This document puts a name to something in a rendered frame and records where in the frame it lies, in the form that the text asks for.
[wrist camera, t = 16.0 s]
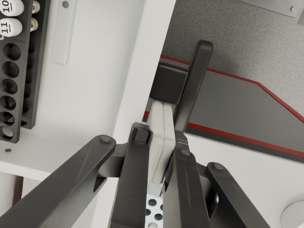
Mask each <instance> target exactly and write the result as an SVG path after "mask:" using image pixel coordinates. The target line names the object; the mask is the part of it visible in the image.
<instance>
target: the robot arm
mask: <svg viewBox="0 0 304 228"><path fill-rule="evenodd" d="M116 143H117V142H116V140H115V139H114V138H112V137H110V136H108V135H97V136H95V137H94V138H93V139H91V140H90V141H89V142H88V143H87V144H86V145H85V146H83V147H82V148H81V149H80V150H79V151H77V152H76V153H75V154H74V155H73V156H71V157H70V158H69V159H68V160H67V161H65V162H64V163H63V164H62V165H61V166H59V167H58V168H57V169H56V170H55V171H54V172H53V173H52V174H50V175H49V176H48V177H47V178H46V179H44V180H43V181H42V182H41V183H40V184H38V185H37V186H36V187H35V188H34V189H32V190H31V191H30V192H29V193H28V194H26V195H25V196H24V197H23V198H22V199H21V200H20V201H18V202H17V203H16V204H15V205H14V206H13V207H11V208H10V209H9V210H8V211H7V212H5V213H4V214H3V215H2V216H1V217H0V228H71V227H72V226H73V225H74V223H75V222H76V221H77V219H78V218H79V217H80V216H81V214H82V213H83V212H84V210H85V209H86V208H87V206H88V205H89V204H90V202H91V201H92V200H93V199H94V197H95V196H96V195H97V193H98V192H99V191H100V189H101V188H102V187H103V185H104V184H105V183H106V181H107V179H108V177H112V178H119V179H118V183H117V187H116V192H115V195H114V200H113V205H112V209H111V213H110V217H109V222H108V226H107V228H145V217H146V203H147V182H148V181H152V183H155V184H161V183H163V180H164V177H165V181H164V184H163V186H162V189H161V192H160V195H159V196H160V197H161V195H162V194H163V228H271V227H270V226H269V225H268V223H267V222H266V220H265V219H264V218H263V217H262V215H261V214H260V213H259V211H258V210H257V209H256V207H255V206H254V204H253V203H252V202H251V201H250V199H249V198H248V196H247V195H246V194H245V192H244V191H243V190H242V188H241V187H240V185H239V184H238V183H237V182H236V180H235V179H234V177H233V176H232V175H231V173H230V172H229V171H228V169H227V168H226V167H224V166H223V165H222V164H219V163H217V162H209V163H208V164H207V166H204V165H201V164H199V163H198V162H196V158H195V156H194V154H193V153H192V152H190V149H189V145H188V140H187V137H186V136H185V135H184V134H183V133H178V132H175V131H174V124H173V116H172V108H171V104H170V103H167V102H161V101H159V100H153V101H152V105H151V109H150V112H149V115H148V119H147V123H146V124H142V123H138V122H135V123H133V124H132V127H131V130H130V134H129V138H128V141H127V142H126V143H123V144H116ZM217 198H218V202H217Z"/></svg>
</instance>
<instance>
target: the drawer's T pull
mask: <svg viewBox="0 0 304 228"><path fill-rule="evenodd" d="M213 50H214V45H213V43H212V42H209V41H206V40H203V39H200V40H199V41H198V42H197V44H196V46H195V49H194V52H193V55H192V58H191V61H190V64H189V67H188V69H186V68H183V67H180V66H175V65H172V64H168V63H165V62H158V65H157V69H156V73H155V76H154V80H153V83H152V87H151V91H150V94H149V97H150V98H151V99H155V100H159V101H163V102H167V103H170V104H173V105H176V107H175V111H174V114H173V124H174V131H175V132H178V133H184V132H185V130H186V127H187V124H188V122H189V119H190V116H191V113H192V110H193V107H194V105H195V102H196V99H197V96H198V93H199V90H200V87H201V85H202V82H203V79H204V76H205V73H206V70H207V68H208V65H209V61H210V59H211V56H212V53H213Z"/></svg>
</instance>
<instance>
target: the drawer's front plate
mask: <svg viewBox="0 0 304 228"><path fill-rule="evenodd" d="M175 2H176V0H146V2H145V6H144V10H143V14H142V19H141V23H140V26H139V30H138V35H137V39H136V43H135V47H134V51H133V56H132V60H131V63H130V68H129V71H128V76H127V80H126V84H125V88H124V92H123V97H122V101H121V105H120V108H119V113H118V117H117V121H116V125H115V129H114V134H113V138H114V139H115V140H116V142H117V143H116V144H123V143H126V142H127V141H128V138H129V134H130V130H131V127H132V124H133V123H135V122H138V123H142V119H143V115H144V112H145V108H146V105H147V101H148V97H149V94H150V91H151V87H152V83H153V80H154V76H155V73H156V69H157V65H158V62H159V59H160V55H161V52H162V48H163V44H164V41H165V37H166V33H167V30H168V26H169V23H170V20H171V16H172V12H173V9H174V5H175ZM118 179H119V178H112V177H108V179H107V181H106V183H105V184H104V185H103V187H102V188H101V189H100V191H99V195H98V199H97V203H96V207H95V212H94V216H93V220H92V224H91V228H107V226H108V222H109V217H110V213H111V209H112V205H113V200H114V195H115V192H116V187H117V183H118Z"/></svg>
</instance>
